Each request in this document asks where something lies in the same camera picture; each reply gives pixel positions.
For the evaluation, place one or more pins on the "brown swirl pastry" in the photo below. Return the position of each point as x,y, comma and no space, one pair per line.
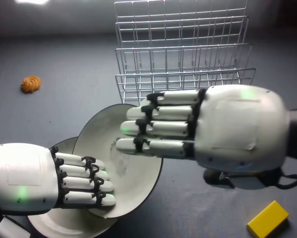
31,84

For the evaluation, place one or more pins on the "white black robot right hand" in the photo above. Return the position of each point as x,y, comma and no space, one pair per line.
238,129

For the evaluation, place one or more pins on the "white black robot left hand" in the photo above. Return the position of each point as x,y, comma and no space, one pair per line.
22,178

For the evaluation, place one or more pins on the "white plate black rim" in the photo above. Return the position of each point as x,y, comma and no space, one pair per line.
138,178
64,225

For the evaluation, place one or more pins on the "yellow rectangular block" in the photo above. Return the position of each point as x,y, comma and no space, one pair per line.
267,218

